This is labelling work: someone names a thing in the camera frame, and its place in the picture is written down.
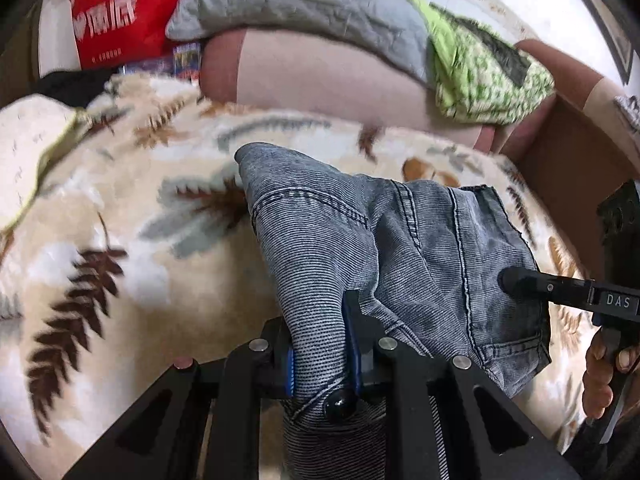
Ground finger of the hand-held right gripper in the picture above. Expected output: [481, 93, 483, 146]
[498, 266, 596, 311]

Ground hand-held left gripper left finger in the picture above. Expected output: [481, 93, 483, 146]
[65, 317, 301, 480]

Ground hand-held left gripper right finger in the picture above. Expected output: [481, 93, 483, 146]
[342, 290, 581, 480]

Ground grey denim pants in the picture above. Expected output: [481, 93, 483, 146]
[235, 142, 553, 480]

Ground person's right hand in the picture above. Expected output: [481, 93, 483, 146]
[582, 330, 638, 421]

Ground brown headboard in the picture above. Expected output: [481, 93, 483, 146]
[500, 37, 640, 281]

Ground leaf printed fleece blanket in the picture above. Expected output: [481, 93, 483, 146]
[0, 72, 606, 480]

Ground grey patterned cloth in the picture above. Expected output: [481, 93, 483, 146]
[612, 94, 640, 131]

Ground green patterned cloth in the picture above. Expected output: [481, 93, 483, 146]
[404, 0, 557, 126]

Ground pink bolster cushion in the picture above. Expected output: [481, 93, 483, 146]
[200, 27, 501, 153]

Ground blue printed box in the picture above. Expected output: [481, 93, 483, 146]
[120, 42, 202, 81]

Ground white quilted cover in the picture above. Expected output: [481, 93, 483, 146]
[0, 95, 96, 241]

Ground grey quilted pillow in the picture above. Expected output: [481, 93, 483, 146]
[165, 0, 436, 83]

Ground dark cloth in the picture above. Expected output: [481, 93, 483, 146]
[30, 67, 118, 108]

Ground red and white bag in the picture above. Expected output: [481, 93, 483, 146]
[30, 0, 211, 81]

